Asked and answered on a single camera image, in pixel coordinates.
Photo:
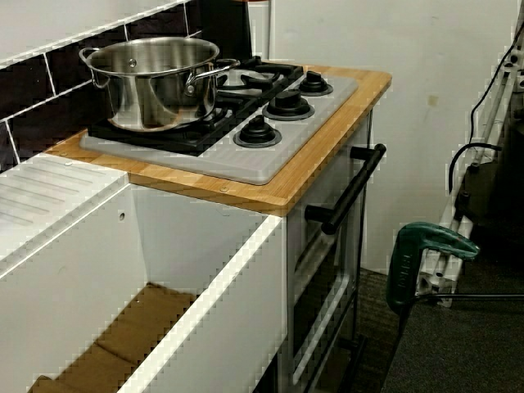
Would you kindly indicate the black burner grate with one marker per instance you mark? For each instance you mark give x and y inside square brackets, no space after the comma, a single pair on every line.
[180,141]
[292,73]

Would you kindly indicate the black equipment block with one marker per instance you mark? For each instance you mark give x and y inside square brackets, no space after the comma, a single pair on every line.
[503,184]

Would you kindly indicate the aluminium frame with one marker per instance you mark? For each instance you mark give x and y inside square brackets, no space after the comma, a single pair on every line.
[444,278]

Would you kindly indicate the wooden stove countertop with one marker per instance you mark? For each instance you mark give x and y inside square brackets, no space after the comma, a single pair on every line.
[319,163]

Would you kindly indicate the grey stove top panel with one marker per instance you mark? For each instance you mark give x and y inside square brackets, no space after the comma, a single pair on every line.
[245,163]

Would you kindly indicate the white toy sink basin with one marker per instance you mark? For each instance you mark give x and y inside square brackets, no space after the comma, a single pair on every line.
[204,245]

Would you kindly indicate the green bar clamp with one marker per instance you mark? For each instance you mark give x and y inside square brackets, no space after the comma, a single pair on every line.
[403,270]

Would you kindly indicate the black stove knob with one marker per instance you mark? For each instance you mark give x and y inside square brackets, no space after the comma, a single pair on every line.
[314,84]
[256,131]
[288,102]

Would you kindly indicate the white toy oven cabinet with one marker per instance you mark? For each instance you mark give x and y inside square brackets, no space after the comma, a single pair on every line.
[315,262]

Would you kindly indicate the stainless steel cooking pot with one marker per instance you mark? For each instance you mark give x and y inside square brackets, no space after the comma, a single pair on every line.
[155,94]

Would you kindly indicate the brown cardboard sheet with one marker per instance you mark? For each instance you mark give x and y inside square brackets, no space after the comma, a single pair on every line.
[135,327]

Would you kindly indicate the dark tiled backsplash panel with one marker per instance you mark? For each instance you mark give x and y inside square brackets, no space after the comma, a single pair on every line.
[32,82]

